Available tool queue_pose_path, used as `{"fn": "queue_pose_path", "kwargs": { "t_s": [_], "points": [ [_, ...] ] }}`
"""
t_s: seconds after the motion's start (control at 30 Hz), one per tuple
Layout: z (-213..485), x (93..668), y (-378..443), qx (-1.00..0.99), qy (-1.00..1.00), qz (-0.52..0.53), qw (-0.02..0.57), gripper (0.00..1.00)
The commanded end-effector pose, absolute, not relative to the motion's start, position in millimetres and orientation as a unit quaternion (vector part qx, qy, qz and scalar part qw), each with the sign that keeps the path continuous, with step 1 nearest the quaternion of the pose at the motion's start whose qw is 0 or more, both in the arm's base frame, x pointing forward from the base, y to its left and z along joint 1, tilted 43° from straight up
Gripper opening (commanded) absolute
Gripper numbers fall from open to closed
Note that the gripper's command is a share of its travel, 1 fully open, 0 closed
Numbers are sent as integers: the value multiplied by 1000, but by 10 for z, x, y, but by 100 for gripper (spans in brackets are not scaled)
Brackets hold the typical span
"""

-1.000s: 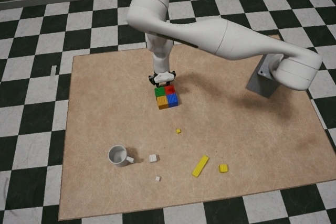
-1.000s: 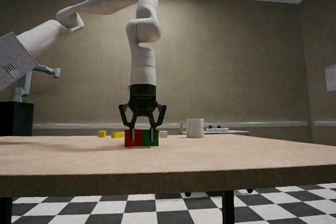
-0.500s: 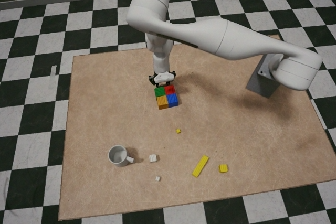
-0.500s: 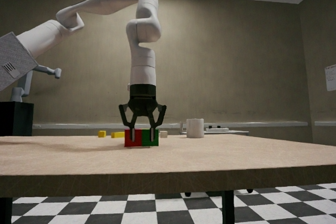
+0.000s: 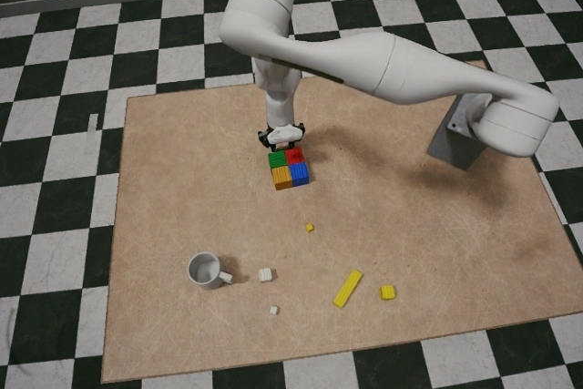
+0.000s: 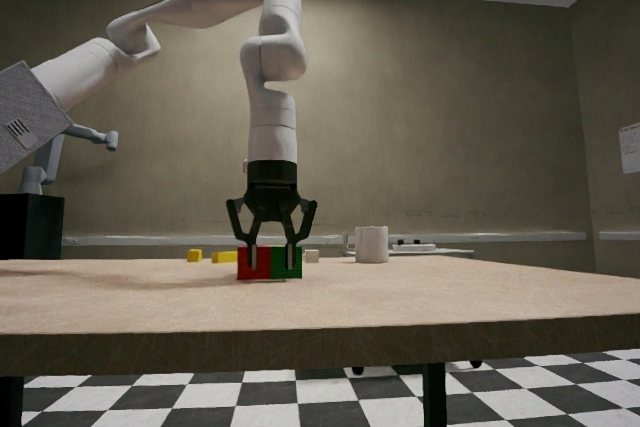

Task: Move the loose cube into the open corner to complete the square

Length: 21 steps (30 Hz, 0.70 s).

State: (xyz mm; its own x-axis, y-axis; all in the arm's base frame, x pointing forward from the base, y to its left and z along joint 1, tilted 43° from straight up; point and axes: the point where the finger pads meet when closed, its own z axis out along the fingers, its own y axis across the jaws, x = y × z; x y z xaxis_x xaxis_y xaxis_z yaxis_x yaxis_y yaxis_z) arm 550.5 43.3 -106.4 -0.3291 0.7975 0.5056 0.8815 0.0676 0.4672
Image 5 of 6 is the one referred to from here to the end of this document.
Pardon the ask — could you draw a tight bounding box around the blue wooden cube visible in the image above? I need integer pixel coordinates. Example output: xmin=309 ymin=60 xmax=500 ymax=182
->
xmin=289 ymin=162 xmax=309 ymax=187

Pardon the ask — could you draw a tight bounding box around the grey mug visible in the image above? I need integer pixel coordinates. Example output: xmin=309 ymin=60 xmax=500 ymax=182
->
xmin=188 ymin=252 xmax=235 ymax=291

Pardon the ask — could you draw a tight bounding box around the green wood-grain cube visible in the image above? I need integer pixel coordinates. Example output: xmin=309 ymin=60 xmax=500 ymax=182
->
xmin=268 ymin=150 xmax=288 ymax=169

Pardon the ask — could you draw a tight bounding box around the yellow wooden cube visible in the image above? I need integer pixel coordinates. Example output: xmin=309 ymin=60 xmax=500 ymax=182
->
xmin=271 ymin=166 xmax=292 ymax=190

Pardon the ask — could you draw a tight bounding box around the yellow flat bar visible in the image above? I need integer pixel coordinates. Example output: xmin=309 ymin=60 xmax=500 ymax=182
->
xmin=333 ymin=269 xmax=362 ymax=309

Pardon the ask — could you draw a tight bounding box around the small yellow block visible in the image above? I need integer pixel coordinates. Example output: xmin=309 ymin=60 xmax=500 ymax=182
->
xmin=379 ymin=285 xmax=395 ymax=301

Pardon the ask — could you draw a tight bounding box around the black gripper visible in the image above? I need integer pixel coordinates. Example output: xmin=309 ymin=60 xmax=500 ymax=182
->
xmin=258 ymin=123 xmax=305 ymax=152

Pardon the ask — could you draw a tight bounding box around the red cube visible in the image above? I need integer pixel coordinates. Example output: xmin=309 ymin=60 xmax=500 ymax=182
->
xmin=284 ymin=148 xmax=305 ymax=166

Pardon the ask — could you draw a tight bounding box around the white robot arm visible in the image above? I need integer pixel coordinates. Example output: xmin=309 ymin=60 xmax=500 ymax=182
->
xmin=219 ymin=0 xmax=559 ymax=158

